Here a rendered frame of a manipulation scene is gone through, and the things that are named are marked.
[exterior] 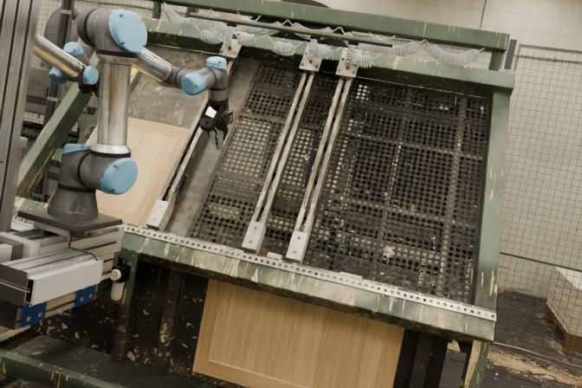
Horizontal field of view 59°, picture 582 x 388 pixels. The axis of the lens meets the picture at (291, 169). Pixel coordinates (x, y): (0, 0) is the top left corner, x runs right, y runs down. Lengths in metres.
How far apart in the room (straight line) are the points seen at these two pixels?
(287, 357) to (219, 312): 0.37
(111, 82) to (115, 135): 0.15
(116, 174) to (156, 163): 0.97
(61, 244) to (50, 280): 0.21
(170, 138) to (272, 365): 1.18
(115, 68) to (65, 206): 0.45
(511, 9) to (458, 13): 0.63
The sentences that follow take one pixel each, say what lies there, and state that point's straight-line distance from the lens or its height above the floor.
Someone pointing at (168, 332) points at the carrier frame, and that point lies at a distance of 2.57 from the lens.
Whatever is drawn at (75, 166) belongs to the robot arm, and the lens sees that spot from 1.69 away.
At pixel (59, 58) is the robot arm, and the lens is 2.27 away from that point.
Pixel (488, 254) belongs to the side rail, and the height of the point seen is 1.09.
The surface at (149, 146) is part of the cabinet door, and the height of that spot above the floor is 1.23.
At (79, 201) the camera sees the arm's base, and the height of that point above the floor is 1.10.
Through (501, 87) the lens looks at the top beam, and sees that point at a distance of 2.73.
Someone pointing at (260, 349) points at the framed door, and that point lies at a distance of 2.49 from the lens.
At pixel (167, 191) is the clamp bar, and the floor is 1.06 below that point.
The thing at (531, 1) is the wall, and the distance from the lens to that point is 7.32.
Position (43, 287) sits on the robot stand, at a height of 0.92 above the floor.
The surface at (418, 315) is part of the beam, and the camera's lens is 2.10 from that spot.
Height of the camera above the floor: 1.42
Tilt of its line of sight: 4 degrees down
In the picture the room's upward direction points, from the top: 11 degrees clockwise
